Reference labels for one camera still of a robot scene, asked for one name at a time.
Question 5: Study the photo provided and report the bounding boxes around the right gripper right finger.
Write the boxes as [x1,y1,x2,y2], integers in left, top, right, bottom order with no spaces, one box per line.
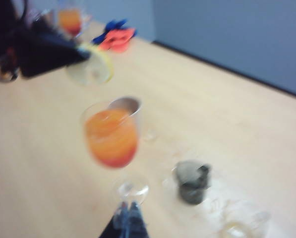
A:
[129,200,151,238]

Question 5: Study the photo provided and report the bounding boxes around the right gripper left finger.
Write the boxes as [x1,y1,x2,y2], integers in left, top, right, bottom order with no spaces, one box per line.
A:
[98,201,131,238]

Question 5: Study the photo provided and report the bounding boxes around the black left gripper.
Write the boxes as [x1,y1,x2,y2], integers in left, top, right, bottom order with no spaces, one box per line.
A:
[0,0,92,82]

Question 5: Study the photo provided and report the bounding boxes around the yellow lemon slice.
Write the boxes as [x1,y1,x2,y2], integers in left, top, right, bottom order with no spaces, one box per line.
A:
[67,43,115,86]

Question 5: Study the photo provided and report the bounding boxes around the grey glass measuring cup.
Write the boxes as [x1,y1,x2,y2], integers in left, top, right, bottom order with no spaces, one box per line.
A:
[172,160,212,205]

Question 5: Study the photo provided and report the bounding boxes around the clear glass measuring cup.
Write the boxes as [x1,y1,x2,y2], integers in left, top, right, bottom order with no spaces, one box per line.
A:
[212,198,272,238]

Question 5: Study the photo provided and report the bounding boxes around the wine glass with orange drink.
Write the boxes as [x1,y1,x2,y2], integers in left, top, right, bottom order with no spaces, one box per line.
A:
[51,7,91,41]
[81,101,150,206]

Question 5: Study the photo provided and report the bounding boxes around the orange red folded decoration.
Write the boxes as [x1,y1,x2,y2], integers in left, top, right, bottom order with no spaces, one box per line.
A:
[98,28,136,53]

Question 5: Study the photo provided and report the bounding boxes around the red and blue clips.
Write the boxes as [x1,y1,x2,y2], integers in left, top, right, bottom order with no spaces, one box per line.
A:
[92,18,138,45]

